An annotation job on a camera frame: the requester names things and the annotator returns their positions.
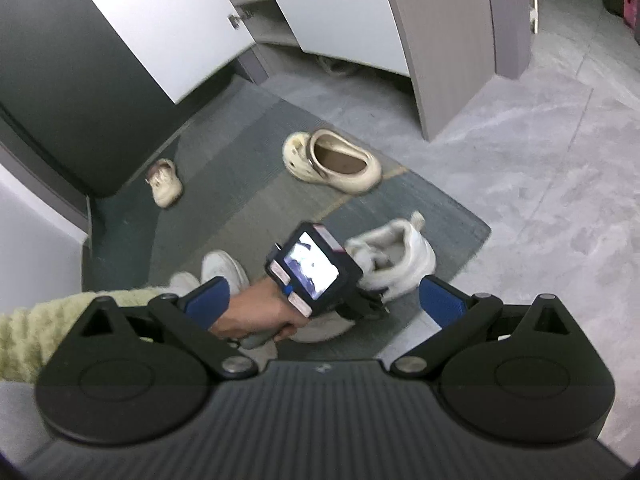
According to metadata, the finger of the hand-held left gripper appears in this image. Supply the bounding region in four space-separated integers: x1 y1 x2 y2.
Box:
362 282 396 318

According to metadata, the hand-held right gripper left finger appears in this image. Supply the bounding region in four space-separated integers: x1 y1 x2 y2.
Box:
75 276 258 378

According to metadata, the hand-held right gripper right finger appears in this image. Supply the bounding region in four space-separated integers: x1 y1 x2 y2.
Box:
390 275 576 378

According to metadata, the chunky white sneaker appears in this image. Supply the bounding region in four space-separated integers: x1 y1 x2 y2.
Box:
167 250 251 306
292 211 438 343

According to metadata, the cream clog brown strap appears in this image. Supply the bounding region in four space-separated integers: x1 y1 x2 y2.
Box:
282 129 383 196
145 158 183 208

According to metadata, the grey shoe cabinet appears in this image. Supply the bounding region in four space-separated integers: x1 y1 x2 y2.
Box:
207 0 533 142

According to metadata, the plain white cabinet door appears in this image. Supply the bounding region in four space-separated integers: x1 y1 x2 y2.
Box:
62 0 258 106

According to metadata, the person's left forearm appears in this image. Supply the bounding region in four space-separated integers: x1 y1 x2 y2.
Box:
0 286 176 386

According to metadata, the person's left hand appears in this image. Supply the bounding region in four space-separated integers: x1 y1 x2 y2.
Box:
207 280 313 343

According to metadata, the green grey doormat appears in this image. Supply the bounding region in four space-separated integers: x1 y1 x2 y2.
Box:
90 80 493 361

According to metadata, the white cabinet door with emblem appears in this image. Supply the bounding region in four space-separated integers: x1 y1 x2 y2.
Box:
252 0 416 78

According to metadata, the black entrance door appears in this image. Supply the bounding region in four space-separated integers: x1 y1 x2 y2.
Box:
0 0 238 198

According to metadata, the pink object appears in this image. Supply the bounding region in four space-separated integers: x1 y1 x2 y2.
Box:
620 0 640 43

